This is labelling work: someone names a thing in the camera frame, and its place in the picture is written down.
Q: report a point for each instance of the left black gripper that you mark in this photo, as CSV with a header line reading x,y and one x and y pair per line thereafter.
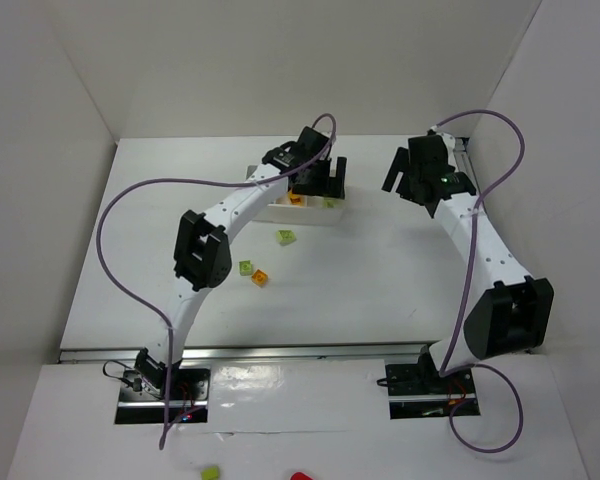
x,y
319,181

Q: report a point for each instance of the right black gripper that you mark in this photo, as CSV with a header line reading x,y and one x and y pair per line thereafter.
x,y
406,175

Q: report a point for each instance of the white divided container tray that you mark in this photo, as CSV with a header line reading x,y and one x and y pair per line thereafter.
x,y
281,212

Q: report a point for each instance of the orange round lego piece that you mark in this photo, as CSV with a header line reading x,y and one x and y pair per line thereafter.
x,y
297,199

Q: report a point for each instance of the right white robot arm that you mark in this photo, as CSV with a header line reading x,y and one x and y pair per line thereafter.
x,y
530,325

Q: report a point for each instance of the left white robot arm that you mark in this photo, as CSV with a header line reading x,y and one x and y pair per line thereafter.
x,y
202,249

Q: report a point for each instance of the small orange lego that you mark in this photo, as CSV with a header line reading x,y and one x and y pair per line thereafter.
x,y
260,278

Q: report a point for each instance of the red object at edge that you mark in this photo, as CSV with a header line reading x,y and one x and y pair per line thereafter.
x,y
299,475

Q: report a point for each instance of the green lego outside foreground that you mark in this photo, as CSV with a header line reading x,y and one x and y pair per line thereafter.
x,y
210,473

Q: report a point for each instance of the aluminium rail right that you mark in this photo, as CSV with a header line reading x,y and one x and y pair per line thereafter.
x,y
495,281

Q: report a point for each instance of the aluminium rail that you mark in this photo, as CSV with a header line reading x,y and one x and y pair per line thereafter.
x,y
495,281
208,354

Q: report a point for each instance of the aluminium rail front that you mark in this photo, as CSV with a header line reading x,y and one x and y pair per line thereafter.
x,y
208,354

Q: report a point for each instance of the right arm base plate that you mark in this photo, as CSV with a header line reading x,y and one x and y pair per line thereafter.
x,y
417,392

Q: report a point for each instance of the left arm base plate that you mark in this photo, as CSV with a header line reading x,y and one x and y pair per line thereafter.
x,y
139,404

